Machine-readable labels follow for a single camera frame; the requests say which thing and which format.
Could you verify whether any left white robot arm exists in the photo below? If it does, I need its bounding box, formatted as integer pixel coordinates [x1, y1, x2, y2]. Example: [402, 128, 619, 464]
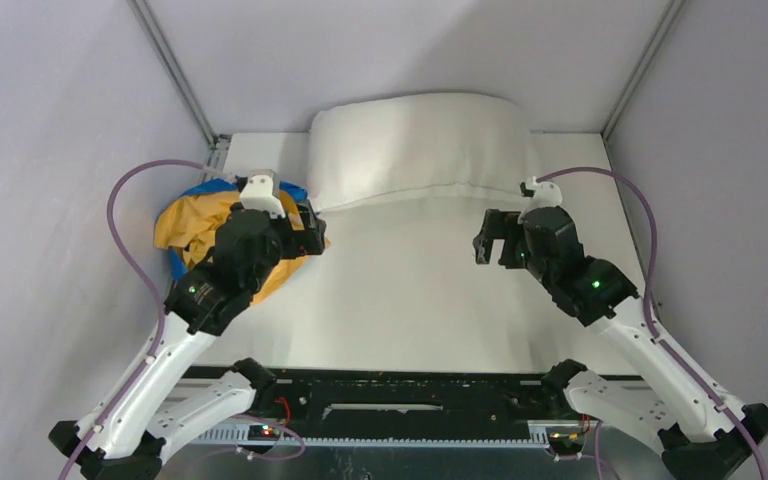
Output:
[49, 200, 326, 479]

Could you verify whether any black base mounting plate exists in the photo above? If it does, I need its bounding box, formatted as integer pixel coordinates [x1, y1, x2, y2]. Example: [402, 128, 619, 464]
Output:
[181, 366, 644, 440]

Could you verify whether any yellow and blue pillowcase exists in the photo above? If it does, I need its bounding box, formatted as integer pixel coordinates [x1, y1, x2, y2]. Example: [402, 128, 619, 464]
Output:
[154, 179, 311, 305]

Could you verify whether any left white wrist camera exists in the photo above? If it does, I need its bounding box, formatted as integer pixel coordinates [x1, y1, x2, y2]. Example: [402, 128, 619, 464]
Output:
[236, 169, 286, 219]

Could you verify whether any aluminium frame rail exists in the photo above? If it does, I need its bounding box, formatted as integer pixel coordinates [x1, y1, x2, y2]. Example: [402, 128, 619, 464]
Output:
[188, 423, 601, 449]

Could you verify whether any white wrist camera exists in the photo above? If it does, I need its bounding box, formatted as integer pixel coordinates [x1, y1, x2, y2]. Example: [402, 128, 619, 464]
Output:
[517, 176, 563, 224]
[236, 169, 286, 219]

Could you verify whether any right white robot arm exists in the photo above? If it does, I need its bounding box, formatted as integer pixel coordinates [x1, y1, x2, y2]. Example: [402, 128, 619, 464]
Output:
[472, 206, 768, 479]

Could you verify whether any white pillow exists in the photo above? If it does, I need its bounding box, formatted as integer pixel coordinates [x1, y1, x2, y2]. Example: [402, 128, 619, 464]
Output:
[307, 93, 543, 210]

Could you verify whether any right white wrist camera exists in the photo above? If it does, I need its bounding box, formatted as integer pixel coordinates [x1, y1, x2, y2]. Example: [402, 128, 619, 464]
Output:
[517, 176, 563, 224]

